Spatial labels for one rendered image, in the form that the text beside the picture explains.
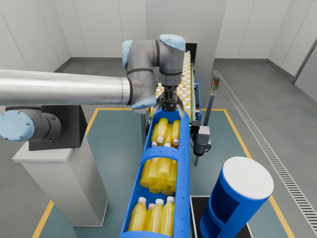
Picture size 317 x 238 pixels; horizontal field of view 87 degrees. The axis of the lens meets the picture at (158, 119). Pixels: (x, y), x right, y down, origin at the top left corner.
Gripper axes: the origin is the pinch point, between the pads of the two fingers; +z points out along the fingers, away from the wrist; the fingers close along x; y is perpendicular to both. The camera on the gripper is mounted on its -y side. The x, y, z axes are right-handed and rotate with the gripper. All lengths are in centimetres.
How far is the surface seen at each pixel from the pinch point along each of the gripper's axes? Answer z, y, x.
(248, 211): 51, 15, 51
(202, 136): 59, -50, 29
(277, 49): 94, -476, 264
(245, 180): 36, 5, 47
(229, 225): 74, 16, 48
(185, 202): 22.5, 29.3, 12.1
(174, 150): 17.8, 5.6, 5.1
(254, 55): 120, -492, 215
